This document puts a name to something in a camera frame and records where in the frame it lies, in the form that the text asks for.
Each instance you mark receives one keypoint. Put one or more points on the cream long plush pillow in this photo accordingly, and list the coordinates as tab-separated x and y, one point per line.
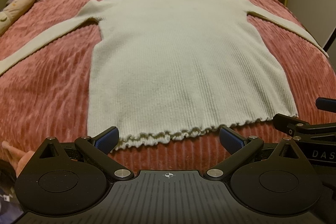
13	12

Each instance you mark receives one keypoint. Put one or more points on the white ribbed knit sweater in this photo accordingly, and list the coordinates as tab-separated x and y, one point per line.
170	69

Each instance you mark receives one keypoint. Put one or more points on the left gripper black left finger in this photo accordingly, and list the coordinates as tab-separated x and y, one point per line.
95	150

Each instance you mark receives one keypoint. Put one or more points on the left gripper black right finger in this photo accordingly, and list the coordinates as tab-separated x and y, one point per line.
241	150

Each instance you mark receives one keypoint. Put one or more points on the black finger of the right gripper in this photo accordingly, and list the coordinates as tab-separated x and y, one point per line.
292	126
325	103

